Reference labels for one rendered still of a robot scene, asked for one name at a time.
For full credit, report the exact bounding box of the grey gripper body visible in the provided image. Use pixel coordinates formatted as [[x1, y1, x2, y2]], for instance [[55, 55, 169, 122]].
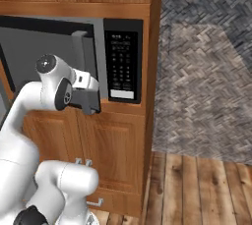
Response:
[[68, 88, 102, 116]]

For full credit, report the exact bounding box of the black and grey microwave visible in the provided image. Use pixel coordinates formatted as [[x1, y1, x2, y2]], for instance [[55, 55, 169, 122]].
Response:
[[0, 15, 145, 105]]

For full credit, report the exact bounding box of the grey microwave door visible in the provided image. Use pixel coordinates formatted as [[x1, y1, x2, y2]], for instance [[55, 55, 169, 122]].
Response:
[[0, 16, 105, 101]]

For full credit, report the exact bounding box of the wooden cabinet unit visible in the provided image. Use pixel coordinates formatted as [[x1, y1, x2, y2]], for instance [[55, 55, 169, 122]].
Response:
[[0, 0, 164, 219]]

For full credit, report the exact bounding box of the wooden drawer front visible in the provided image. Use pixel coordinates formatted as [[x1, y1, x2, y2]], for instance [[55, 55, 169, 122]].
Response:
[[86, 188, 143, 217]]

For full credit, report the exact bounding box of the grey microwave door handle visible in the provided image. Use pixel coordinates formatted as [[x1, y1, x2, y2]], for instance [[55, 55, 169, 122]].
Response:
[[71, 30, 96, 82]]

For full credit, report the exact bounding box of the grey drawer handle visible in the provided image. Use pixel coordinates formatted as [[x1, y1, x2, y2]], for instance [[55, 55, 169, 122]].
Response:
[[86, 197, 105, 208]]

